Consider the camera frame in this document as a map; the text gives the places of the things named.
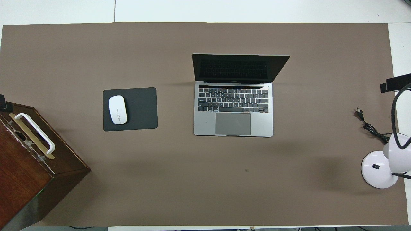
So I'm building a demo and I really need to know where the gold handle plate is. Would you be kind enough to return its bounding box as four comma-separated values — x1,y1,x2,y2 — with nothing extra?
9,113,55,160

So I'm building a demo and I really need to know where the grey laptop computer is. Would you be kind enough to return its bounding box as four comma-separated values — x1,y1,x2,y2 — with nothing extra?
192,53,290,137

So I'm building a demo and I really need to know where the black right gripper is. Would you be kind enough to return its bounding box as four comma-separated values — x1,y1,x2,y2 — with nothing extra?
380,73,411,93

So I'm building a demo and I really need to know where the white computer mouse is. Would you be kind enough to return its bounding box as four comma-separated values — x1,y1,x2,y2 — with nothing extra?
109,95,127,125

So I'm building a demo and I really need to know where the white box handle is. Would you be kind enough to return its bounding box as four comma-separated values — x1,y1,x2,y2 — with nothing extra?
14,113,56,155

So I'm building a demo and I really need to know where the white desk lamp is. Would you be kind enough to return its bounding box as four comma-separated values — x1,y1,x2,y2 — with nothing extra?
361,133,411,189

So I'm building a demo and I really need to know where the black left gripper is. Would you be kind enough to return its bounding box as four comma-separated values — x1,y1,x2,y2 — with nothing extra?
0,94,13,113

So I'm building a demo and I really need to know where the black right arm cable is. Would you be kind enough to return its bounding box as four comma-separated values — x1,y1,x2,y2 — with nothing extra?
391,83,411,150

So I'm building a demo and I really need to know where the brown table mat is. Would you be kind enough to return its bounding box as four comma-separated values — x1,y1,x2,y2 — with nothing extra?
0,22,409,227

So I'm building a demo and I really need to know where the black mouse pad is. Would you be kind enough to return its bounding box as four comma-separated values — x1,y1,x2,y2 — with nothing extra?
103,87,158,132

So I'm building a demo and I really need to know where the black lamp power cable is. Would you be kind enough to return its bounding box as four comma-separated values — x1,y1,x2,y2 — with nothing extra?
356,108,411,179

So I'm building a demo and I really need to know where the dark wooden box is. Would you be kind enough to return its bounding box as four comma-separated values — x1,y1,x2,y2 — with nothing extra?
0,101,91,231

